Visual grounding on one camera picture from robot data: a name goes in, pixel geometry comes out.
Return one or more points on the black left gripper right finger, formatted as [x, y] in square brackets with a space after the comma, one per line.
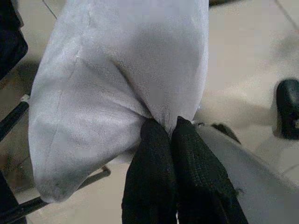
[201, 182]

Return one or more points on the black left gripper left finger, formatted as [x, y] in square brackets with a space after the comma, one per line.
[149, 177]

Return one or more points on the grey pillow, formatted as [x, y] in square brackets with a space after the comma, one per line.
[116, 70]

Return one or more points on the black robot foot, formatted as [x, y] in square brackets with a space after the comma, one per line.
[288, 109]

